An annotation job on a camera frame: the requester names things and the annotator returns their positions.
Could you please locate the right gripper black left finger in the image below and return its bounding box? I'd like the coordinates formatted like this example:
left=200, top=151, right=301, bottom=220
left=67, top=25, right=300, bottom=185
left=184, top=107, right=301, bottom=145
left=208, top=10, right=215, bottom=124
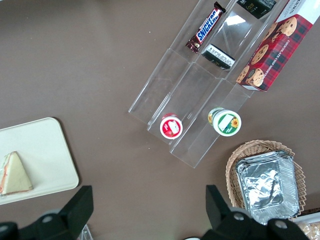
left=57, top=185, right=95, bottom=228

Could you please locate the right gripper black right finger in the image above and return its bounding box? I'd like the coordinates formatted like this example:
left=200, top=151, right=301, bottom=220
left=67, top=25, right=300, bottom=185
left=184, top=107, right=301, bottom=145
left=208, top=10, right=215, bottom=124
left=205, top=184, right=235, bottom=230

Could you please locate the triangular sandwich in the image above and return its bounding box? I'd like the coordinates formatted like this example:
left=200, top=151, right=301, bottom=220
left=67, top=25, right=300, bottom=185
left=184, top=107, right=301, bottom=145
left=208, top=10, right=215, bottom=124
left=0, top=150, right=34, bottom=197

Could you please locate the light oval wicker basket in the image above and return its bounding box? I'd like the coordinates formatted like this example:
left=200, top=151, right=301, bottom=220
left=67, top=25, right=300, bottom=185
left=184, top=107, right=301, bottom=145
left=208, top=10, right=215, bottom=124
left=225, top=139, right=305, bottom=219

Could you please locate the aluminium foil tray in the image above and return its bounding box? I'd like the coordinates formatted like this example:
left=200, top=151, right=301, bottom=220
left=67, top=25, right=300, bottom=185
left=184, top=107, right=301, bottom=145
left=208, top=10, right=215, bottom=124
left=234, top=149, right=301, bottom=225

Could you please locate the beige rectangular tray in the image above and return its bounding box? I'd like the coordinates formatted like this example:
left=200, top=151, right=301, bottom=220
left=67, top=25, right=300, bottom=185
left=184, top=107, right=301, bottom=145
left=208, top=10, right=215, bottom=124
left=0, top=116, right=80, bottom=206

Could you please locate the white rectangular snack bin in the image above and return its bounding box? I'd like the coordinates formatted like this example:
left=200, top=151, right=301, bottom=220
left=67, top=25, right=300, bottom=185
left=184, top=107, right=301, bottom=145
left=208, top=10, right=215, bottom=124
left=291, top=212, right=320, bottom=240

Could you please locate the green lid yogurt cup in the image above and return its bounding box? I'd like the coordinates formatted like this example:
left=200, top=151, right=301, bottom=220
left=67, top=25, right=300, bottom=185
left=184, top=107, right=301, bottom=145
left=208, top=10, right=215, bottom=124
left=207, top=107, right=243, bottom=137

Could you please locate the red lid yogurt cup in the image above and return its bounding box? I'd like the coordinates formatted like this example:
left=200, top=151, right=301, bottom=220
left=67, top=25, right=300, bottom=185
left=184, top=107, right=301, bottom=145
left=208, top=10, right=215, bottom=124
left=159, top=112, right=184, bottom=139

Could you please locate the clear bag of crackers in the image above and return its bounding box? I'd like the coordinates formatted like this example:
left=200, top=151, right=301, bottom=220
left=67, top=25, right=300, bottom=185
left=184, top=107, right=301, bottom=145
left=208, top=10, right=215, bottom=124
left=299, top=221, right=320, bottom=240

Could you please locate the clear acrylic stepped display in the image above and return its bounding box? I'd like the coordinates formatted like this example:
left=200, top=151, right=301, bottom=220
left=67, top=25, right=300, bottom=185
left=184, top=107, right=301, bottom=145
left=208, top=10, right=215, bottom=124
left=127, top=0, right=292, bottom=169

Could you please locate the small black box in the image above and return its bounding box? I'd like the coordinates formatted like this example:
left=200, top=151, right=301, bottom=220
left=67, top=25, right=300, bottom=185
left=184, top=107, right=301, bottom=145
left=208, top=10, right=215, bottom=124
left=201, top=44, right=236, bottom=71
left=236, top=0, right=278, bottom=20

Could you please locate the red tartan cookie box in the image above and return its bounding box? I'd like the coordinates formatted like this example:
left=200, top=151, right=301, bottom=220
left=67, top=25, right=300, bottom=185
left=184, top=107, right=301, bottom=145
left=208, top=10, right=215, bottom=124
left=235, top=0, right=320, bottom=93

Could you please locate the Snickers chocolate bar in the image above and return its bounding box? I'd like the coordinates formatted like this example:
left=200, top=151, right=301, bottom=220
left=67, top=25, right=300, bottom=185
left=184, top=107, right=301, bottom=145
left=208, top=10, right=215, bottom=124
left=185, top=1, right=227, bottom=55

